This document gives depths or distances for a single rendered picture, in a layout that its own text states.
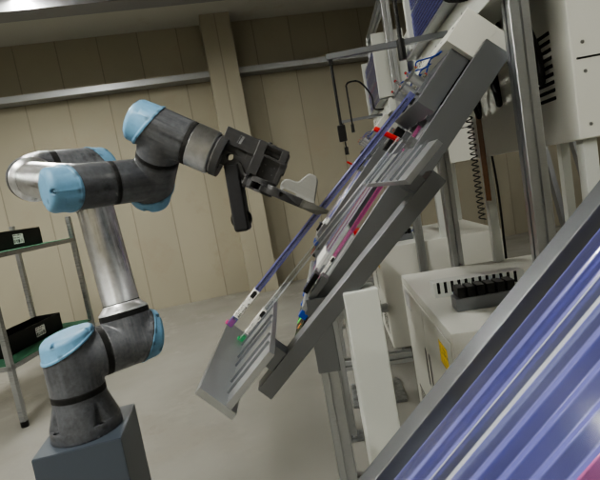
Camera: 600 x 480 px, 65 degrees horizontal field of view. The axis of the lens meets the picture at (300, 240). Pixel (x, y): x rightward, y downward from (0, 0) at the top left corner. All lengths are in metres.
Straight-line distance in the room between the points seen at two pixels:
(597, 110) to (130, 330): 1.14
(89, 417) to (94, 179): 0.56
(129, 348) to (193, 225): 4.07
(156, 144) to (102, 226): 0.43
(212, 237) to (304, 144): 1.45
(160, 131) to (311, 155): 4.57
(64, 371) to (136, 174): 0.49
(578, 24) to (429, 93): 0.32
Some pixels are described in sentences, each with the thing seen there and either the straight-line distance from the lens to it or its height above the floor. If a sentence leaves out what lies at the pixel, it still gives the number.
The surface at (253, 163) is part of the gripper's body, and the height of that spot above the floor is 1.05.
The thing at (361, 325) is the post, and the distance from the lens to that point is 0.81.
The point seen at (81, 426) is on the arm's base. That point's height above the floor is 0.59.
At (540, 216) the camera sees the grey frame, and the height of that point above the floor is 0.86.
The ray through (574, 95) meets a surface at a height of 1.09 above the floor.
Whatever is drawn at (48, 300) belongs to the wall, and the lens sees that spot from 5.53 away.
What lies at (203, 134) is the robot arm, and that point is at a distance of 0.79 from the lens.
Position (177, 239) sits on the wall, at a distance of 5.20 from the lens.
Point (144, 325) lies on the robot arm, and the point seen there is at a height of 0.75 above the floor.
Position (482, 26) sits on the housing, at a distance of 1.16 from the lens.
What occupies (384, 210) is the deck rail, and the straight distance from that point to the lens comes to 1.05.
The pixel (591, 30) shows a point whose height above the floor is 1.22.
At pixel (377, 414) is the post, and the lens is 0.88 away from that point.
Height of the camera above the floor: 1.00
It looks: 6 degrees down
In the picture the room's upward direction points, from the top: 10 degrees counter-clockwise
